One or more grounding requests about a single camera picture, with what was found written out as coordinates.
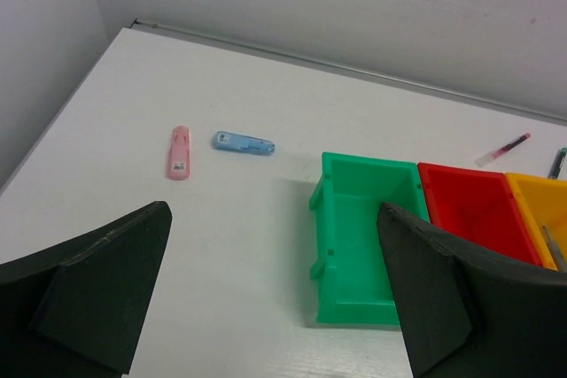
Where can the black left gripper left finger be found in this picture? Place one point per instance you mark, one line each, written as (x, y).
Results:
(77, 308)

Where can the blue eraser stick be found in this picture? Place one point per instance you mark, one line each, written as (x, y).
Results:
(232, 142)

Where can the yellow plastic bin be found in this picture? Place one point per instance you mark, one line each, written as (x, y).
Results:
(542, 202)

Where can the green ink pen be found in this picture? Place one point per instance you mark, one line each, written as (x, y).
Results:
(557, 165)

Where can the dark red ink pen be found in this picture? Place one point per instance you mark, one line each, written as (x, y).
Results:
(493, 155)

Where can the green plastic bin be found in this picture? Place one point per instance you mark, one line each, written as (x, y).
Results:
(352, 282)

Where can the grey pen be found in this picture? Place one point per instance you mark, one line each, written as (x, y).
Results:
(554, 250)

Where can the red plastic bin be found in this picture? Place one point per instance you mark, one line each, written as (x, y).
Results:
(477, 206)

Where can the aluminium frame rail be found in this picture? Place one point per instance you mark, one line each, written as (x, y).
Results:
(329, 66)

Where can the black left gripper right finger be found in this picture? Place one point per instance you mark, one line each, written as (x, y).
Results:
(467, 311)

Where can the pink eraser stick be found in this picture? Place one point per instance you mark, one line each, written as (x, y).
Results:
(178, 160)

